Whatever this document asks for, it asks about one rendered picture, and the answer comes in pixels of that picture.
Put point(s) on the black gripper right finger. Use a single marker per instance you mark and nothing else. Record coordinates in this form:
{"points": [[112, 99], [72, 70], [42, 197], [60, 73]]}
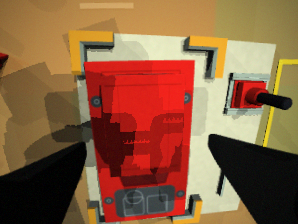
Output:
{"points": [[266, 180]]}

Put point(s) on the white flat plate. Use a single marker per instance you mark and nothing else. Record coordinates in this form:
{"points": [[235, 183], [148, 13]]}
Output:
{"points": [[218, 62]]}

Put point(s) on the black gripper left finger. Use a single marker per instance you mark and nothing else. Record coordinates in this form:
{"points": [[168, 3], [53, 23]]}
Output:
{"points": [[41, 192]]}

